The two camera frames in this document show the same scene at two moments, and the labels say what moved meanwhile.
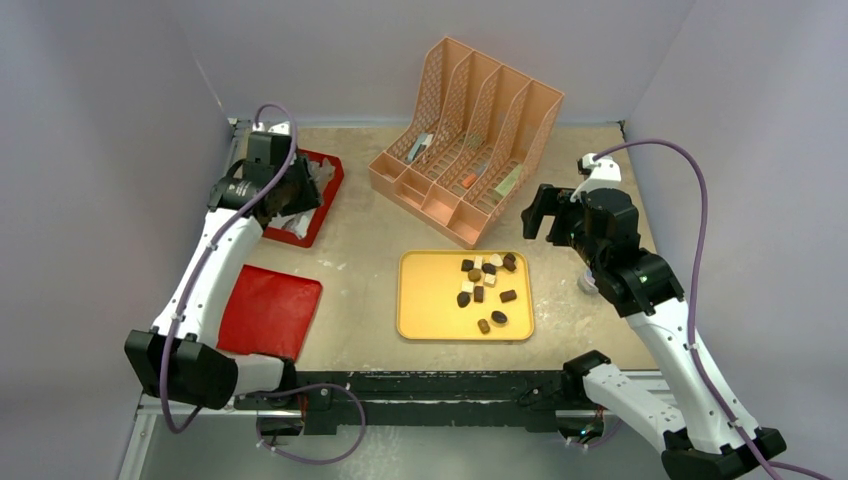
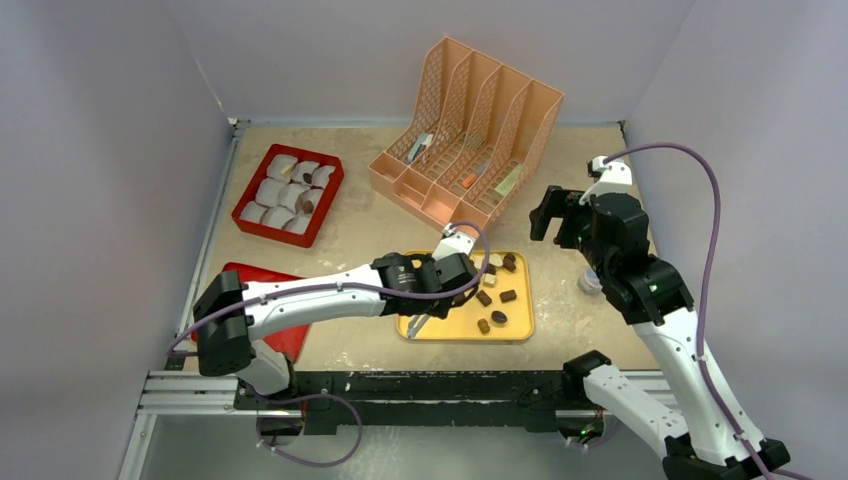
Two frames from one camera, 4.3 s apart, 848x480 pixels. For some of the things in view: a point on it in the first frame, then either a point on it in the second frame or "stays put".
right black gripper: [549, 216] stays put
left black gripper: [311, 196] → [440, 308]
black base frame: [526, 398] stays put
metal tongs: [297, 223] → [415, 323]
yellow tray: [465, 295] stays put
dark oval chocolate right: [499, 316] stays put
